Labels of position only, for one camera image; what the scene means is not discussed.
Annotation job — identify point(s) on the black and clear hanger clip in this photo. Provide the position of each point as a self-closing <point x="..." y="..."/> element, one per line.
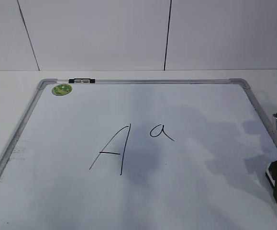
<point x="81" y="80"/>

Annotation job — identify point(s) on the round green sticker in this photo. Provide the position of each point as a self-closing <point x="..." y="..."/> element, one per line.
<point x="62" y="90"/>

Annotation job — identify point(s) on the white whiteboard with aluminium frame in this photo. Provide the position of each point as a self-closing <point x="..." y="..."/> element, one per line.
<point x="140" y="155"/>

